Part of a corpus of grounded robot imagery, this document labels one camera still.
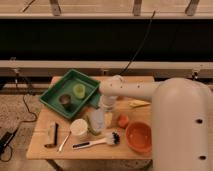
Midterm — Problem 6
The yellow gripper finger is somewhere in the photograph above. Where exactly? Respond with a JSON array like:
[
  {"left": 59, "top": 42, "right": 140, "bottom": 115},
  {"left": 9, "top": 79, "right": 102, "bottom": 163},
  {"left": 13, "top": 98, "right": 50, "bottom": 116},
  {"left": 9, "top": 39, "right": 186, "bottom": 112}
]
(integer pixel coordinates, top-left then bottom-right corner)
[{"left": 104, "top": 112, "right": 113, "bottom": 128}]

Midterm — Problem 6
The yellow banana toy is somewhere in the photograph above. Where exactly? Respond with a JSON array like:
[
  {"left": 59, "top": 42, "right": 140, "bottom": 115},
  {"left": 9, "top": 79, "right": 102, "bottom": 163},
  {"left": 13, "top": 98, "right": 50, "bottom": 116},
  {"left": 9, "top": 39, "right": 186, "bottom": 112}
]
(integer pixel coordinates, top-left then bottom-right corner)
[{"left": 129, "top": 100, "right": 150, "bottom": 108}]

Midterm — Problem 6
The black cable left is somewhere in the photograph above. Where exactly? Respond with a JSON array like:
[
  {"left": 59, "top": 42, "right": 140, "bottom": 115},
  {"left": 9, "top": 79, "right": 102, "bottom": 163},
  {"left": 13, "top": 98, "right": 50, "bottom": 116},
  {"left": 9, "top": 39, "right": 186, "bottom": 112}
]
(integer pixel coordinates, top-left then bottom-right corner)
[{"left": 0, "top": 68, "right": 39, "bottom": 163}]

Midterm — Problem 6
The black power brick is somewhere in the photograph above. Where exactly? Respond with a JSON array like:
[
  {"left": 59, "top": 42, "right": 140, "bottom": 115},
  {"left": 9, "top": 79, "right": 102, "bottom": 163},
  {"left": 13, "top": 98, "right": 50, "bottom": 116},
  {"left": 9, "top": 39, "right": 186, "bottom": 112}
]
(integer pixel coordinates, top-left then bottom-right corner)
[{"left": 0, "top": 132, "right": 14, "bottom": 148}]

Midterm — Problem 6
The green sponge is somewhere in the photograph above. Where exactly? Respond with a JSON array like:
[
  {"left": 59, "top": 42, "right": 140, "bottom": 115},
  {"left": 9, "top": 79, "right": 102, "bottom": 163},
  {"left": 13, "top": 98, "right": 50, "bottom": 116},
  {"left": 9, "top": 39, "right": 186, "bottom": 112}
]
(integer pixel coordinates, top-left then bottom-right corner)
[{"left": 89, "top": 93, "right": 101, "bottom": 109}]

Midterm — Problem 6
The white lidded cup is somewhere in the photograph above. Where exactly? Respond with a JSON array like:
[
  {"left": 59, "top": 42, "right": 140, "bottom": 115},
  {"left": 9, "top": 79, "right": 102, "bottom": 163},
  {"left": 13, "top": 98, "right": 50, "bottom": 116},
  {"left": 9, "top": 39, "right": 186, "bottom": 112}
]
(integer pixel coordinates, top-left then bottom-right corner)
[{"left": 70, "top": 119, "right": 88, "bottom": 140}]

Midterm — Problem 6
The light green cup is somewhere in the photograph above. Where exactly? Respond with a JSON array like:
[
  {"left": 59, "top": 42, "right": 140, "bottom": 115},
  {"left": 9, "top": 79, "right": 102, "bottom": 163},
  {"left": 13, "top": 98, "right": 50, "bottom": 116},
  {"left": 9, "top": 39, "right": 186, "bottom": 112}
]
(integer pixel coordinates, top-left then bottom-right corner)
[{"left": 73, "top": 84, "right": 86, "bottom": 99}]

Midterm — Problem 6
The metal cup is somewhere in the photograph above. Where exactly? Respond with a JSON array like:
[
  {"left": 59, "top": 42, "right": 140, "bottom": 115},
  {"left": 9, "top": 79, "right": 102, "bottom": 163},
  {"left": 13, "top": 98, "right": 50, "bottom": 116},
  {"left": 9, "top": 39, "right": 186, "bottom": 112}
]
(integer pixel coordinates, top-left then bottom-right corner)
[{"left": 59, "top": 94, "right": 71, "bottom": 109}]

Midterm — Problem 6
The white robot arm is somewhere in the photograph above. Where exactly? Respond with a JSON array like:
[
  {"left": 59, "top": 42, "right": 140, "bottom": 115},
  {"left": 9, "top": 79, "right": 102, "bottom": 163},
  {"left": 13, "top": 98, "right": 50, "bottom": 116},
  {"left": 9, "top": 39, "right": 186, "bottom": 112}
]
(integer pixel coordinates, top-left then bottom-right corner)
[{"left": 99, "top": 75, "right": 213, "bottom": 171}]

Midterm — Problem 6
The metal spoon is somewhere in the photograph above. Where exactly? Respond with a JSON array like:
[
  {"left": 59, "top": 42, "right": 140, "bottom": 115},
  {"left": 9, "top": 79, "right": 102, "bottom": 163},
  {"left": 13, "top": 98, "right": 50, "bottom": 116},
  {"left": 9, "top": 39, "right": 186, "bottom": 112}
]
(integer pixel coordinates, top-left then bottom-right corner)
[{"left": 57, "top": 131, "right": 71, "bottom": 152}]

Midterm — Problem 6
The green plastic tray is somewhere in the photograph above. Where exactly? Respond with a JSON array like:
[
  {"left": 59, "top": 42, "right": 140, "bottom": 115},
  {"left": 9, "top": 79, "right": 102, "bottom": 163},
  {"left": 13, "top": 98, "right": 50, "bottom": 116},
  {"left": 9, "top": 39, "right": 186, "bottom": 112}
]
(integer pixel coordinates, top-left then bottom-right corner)
[{"left": 40, "top": 69, "right": 99, "bottom": 120}]

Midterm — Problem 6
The white dish brush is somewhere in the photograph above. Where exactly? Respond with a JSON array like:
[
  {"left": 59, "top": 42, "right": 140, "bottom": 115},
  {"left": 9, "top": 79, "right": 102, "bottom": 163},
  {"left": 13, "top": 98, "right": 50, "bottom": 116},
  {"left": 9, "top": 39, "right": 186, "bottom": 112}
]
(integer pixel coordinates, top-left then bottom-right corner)
[{"left": 72, "top": 132, "right": 120, "bottom": 149}]

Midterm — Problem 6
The green cucumber toy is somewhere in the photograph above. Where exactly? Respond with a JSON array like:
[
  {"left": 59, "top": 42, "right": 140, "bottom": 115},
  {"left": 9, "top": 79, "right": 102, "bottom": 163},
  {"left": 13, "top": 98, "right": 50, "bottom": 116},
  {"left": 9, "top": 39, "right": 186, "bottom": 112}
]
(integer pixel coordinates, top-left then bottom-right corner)
[{"left": 84, "top": 115, "right": 101, "bottom": 136}]

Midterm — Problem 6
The black hanging cable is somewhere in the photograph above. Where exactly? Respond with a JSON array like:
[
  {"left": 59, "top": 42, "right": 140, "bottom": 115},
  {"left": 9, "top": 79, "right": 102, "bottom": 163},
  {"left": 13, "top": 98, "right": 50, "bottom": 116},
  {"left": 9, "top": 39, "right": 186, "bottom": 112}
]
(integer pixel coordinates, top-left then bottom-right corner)
[{"left": 118, "top": 9, "right": 157, "bottom": 76}]

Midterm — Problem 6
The orange bowl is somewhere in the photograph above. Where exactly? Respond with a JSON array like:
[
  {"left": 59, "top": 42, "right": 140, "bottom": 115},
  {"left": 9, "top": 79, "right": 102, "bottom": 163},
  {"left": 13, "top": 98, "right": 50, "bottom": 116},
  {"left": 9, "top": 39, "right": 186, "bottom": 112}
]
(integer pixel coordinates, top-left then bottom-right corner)
[{"left": 125, "top": 122, "right": 152, "bottom": 153}]

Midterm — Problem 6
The wooden handled spatula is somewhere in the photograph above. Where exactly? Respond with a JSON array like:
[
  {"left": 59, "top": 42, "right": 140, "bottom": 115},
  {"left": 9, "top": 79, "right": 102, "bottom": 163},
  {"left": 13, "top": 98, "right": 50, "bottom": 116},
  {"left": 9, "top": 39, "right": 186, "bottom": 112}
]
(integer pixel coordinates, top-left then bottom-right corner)
[{"left": 44, "top": 122, "right": 58, "bottom": 148}]

